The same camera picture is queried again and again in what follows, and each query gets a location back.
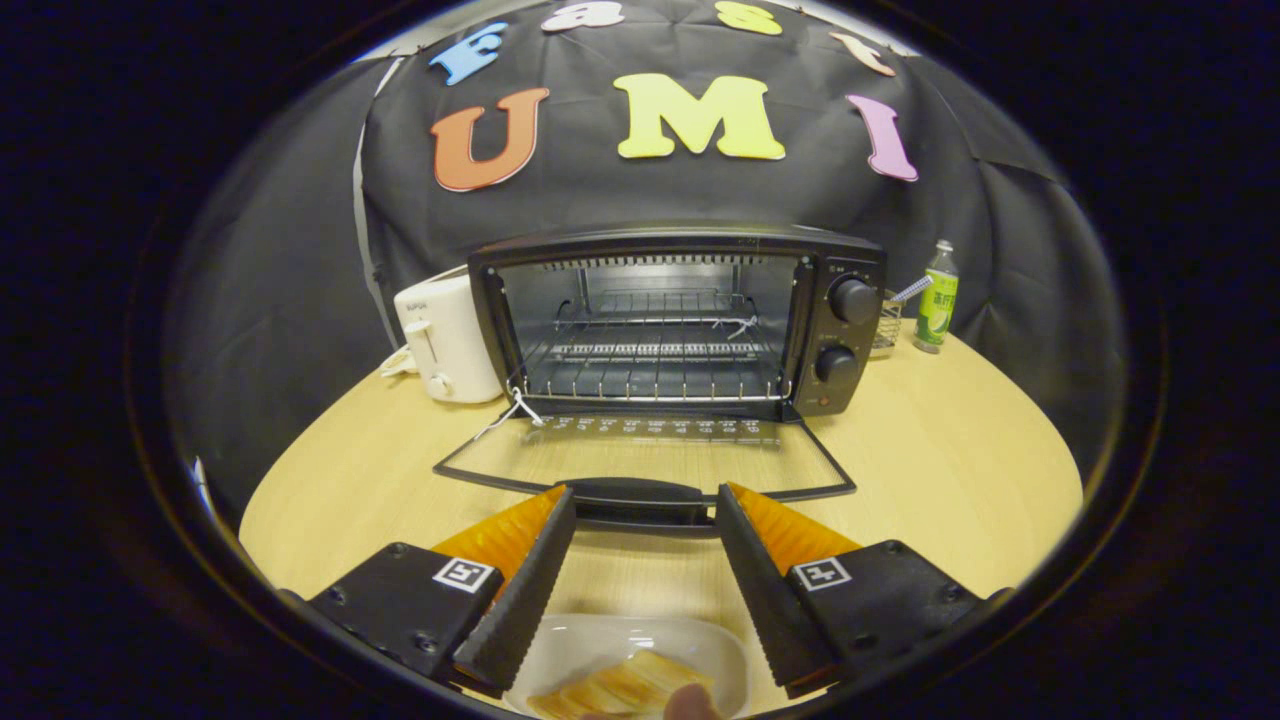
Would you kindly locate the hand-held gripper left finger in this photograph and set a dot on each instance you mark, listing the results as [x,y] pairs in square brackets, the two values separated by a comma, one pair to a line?
[520,600]

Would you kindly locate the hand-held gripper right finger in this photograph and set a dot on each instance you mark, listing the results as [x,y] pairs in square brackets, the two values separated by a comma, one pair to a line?
[765,590]

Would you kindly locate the golden bread roll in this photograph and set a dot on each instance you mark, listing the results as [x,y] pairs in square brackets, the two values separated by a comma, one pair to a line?
[620,685]

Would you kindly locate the black toaster oven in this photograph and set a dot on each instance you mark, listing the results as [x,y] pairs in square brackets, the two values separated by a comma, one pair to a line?
[850,345]

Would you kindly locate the white bread toaster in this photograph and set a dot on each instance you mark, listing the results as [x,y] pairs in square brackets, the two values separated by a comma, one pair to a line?
[450,340]

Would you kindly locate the white plate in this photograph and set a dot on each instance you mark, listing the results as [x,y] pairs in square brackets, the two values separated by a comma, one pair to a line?
[580,640]

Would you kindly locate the green drink bottle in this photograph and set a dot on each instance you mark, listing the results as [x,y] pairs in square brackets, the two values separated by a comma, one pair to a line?
[937,305]

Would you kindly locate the striped straw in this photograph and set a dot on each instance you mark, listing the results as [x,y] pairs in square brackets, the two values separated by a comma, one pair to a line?
[912,290]

